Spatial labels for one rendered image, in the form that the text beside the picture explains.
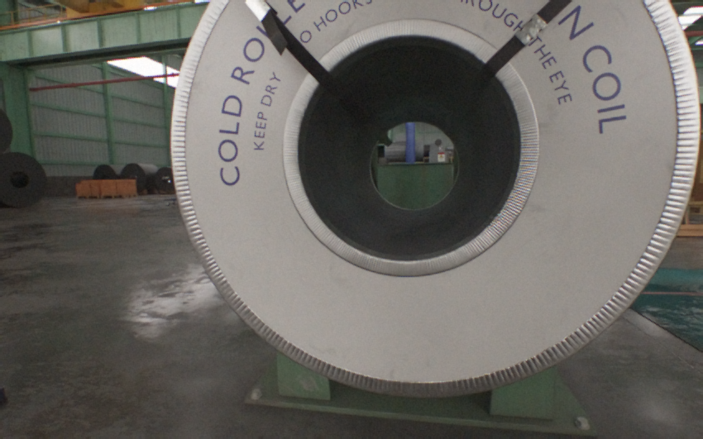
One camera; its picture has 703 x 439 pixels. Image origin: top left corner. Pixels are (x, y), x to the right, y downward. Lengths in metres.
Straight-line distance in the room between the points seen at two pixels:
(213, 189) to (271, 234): 0.19
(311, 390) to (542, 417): 0.69
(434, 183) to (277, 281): 2.54
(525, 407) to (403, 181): 2.42
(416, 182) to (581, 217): 2.52
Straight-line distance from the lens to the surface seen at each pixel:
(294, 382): 1.28
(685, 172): 0.99
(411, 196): 3.33
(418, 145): 3.55
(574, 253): 0.91
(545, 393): 1.25
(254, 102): 0.94
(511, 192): 0.86
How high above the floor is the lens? 0.72
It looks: 7 degrees down
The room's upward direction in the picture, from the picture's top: 1 degrees counter-clockwise
